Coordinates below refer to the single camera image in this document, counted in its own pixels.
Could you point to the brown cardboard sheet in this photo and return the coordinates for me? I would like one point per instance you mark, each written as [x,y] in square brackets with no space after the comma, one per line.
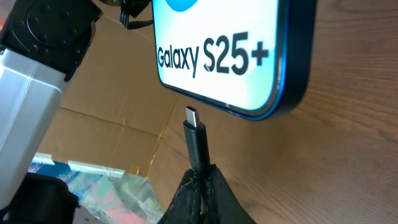
[115,108]

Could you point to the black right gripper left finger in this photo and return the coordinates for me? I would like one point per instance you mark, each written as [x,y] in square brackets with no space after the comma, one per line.
[185,207]

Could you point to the colourful taped packet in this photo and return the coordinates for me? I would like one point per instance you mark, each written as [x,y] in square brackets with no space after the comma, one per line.
[112,195]

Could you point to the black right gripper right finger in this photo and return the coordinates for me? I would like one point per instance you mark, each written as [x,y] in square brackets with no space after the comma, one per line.
[221,205]

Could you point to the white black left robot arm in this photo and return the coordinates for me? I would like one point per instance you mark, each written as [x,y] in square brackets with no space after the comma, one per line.
[42,45]

